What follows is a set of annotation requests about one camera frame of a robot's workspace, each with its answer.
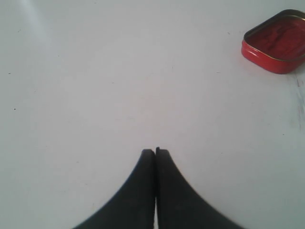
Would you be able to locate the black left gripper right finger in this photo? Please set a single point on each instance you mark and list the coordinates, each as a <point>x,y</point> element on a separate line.
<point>178,204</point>

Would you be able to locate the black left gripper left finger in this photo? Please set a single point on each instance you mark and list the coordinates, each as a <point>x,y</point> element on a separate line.
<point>133,205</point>

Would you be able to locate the red ink pad tin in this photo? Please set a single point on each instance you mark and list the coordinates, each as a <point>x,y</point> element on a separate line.
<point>278,44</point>

